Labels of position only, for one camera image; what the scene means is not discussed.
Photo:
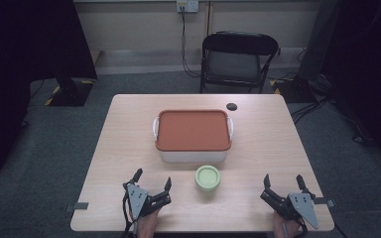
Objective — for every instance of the grey table bracket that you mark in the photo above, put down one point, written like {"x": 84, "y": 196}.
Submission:
{"x": 324, "y": 201}
{"x": 77, "y": 206}

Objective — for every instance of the white plastic storage box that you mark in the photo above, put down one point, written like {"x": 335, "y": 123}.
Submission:
{"x": 195, "y": 156}

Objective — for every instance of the white wall socket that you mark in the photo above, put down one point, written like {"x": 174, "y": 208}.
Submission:
{"x": 187, "y": 5}

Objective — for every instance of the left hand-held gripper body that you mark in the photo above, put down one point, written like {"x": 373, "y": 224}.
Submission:
{"x": 137, "y": 198}

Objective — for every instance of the orange box lid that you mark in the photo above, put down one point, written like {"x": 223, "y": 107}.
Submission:
{"x": 193, "y": 129}

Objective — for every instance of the green round container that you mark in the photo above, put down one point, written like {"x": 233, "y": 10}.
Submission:
{"x": 207, "y": 178}

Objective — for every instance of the black folding chair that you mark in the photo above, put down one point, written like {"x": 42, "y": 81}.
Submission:
{"x": 238, "y": 44}

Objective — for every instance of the dark curtain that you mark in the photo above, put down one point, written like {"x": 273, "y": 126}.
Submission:
{"x": 20, "y": 66}
{"x": 370, "y": 66}

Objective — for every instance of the person's left hand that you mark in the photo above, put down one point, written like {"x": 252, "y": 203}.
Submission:
{"x": 147, "y": 224}

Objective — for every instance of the black table grommet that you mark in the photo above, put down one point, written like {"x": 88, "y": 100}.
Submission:
{"x": 231, "y": 106}

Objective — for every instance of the person's right hand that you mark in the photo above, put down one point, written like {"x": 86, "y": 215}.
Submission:
{"x": 286, "y": 228}

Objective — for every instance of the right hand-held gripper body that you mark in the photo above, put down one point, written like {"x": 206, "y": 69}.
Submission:
{"x": 297, "y": 206}

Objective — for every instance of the black stand base yellow tape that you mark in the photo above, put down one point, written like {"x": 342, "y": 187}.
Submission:
{"x": 294, "y": 90}
{"x": 71, "y": 94}

